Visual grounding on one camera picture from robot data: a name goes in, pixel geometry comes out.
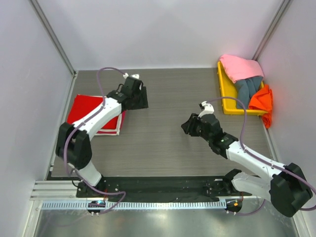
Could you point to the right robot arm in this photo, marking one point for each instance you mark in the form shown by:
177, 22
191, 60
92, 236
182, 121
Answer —
284, 186

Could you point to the yellow plastic bin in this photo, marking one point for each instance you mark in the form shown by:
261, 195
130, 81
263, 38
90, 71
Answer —
228, 89

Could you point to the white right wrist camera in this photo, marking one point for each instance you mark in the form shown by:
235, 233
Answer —
206, 109

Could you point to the aluminium corner post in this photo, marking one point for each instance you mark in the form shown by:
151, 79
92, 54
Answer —
277, 18
52, 35

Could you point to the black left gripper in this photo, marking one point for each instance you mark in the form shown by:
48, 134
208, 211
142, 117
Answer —
143, 104

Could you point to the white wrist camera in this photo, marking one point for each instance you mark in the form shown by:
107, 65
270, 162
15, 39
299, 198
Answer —
206, 109
132, 74

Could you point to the left aluminium corner post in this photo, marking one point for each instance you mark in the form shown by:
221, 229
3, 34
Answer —
52, 35

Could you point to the orange t shirt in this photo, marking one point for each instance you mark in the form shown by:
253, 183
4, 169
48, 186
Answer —
263, 100

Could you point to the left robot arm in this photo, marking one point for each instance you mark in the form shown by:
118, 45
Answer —
74, 139

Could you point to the slotted white cable duct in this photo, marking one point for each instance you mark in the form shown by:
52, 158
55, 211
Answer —
103, 205

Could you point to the red t shirt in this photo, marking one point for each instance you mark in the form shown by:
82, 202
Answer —
84, 104

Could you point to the grey t shirt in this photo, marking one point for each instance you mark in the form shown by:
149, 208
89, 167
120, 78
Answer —
246, 88

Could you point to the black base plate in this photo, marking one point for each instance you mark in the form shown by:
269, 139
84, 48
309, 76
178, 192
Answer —
169, 189

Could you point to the right aluminium corner post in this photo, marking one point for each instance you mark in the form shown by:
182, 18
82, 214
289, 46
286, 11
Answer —
277, 18

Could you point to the aluminium front rail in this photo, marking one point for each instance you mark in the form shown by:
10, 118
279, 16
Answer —
53, 190

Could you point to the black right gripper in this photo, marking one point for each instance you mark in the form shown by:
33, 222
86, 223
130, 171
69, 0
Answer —
195, 126

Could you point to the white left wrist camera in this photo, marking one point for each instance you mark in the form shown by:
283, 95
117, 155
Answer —
132, 74

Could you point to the pink t shirt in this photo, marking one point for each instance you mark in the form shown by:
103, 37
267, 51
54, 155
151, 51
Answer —
237, 68

